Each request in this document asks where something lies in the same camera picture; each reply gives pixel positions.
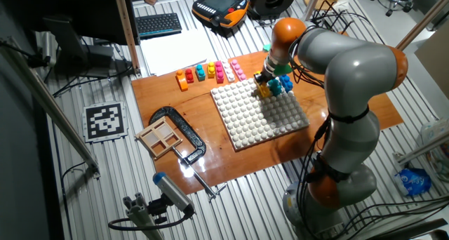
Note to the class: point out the black computer monitor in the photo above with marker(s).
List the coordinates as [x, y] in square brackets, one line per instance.
[87, 12]

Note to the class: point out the black white fiducial marker plate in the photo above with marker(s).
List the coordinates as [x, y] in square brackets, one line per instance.
[104, 121]

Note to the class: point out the upright wooden post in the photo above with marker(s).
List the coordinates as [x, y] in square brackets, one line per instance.
[127, 33]

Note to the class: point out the pink four-stud block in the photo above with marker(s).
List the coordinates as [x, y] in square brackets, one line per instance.
[238, 71]

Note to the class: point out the black filament spool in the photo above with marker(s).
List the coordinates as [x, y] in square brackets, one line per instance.
[271, 1]

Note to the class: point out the long aluminium frame beam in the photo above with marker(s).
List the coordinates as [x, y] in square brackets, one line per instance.
[49, 106]

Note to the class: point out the yellow two-stud block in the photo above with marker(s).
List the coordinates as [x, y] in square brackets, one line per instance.
[211, 71]

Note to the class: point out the aluminium extrusion camera post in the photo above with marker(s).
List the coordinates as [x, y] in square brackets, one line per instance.
[140, 215]

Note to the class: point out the orange sloped one-stud block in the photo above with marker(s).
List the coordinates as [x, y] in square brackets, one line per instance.
[182, 82]

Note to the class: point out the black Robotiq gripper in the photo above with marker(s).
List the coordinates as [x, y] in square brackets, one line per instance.
[265, 75]

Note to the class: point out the teal two-stud block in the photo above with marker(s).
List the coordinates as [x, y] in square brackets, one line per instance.
[200, 73]

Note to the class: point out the brown cardboard sheet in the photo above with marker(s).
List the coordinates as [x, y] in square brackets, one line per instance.
[435, 61]

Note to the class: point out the stack of white papers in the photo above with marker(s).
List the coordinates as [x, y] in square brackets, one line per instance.
[175, 52]

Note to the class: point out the yellow four-stud block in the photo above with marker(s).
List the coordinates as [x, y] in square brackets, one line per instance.
[263, 90]

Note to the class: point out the white flat four-stud block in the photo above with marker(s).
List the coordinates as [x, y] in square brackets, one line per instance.
[228, 72]

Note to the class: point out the varnished wooden board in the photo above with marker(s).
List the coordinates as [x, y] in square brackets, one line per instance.
[196, 134]

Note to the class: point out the magenta three-stud block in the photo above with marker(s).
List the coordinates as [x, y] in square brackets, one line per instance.
[219, 73]

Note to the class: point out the orange black teach pendant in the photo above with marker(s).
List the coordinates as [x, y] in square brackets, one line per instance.
[219, 5]

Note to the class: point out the black computer keyboard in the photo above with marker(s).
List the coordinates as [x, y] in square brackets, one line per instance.
[158, 24]

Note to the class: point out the white studded baseplate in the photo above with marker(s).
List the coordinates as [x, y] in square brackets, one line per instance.
[257, 115]

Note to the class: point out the slanted wooden frame beam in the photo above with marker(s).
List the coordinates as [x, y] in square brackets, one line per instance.
[421, 22]

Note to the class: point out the green gripper mount adapter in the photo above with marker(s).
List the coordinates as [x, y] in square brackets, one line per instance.
[282, 69]

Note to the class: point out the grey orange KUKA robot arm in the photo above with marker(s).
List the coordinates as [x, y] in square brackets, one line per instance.
[350, 78]

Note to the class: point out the clear plastic bag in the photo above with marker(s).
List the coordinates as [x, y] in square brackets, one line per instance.
[436, 134]

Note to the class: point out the blue plastic bag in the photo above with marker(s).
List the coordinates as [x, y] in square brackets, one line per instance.
[413, 181]

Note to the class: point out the black monitor stand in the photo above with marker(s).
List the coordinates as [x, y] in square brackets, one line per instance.
[70, 47]

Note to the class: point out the grey camera with blue end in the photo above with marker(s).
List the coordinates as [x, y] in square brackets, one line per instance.
[172, 192]

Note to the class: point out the small wooden window frame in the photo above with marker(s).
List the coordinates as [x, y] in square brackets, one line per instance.
[158, 137]

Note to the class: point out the blue four-stud block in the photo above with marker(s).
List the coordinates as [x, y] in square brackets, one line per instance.
[286, 83]

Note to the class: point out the red two-stud block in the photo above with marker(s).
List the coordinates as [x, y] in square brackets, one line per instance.
[189, 76]

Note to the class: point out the short aluminium extrusion bar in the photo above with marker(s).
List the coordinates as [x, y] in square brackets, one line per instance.
[424, 148]

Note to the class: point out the small teal plastic piece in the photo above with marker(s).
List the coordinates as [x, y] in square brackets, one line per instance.
[266, 47]

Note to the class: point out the black metal C-clamp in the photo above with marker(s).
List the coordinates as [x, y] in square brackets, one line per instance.
[189, 131]

